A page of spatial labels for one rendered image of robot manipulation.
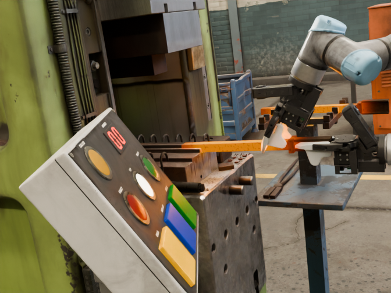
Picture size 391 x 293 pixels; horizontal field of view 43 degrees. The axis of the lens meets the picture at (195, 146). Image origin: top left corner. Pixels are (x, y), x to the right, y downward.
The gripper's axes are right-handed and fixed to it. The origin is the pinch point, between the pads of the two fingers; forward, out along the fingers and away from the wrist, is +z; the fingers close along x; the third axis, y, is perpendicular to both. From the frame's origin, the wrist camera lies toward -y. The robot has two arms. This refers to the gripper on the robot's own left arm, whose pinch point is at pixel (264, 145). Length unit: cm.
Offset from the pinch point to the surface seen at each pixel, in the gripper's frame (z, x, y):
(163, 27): -19.9, -12.2, -31.9
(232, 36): 156, 750, -260
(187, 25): -19.6, -0.3, -31.4
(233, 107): 124, 343, -101
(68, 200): -11, -73, -8
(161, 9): -23.7, -12.5, -33.8
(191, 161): 10.6, -7.8, -14.5
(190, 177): 13.8, -10.0, -12.5
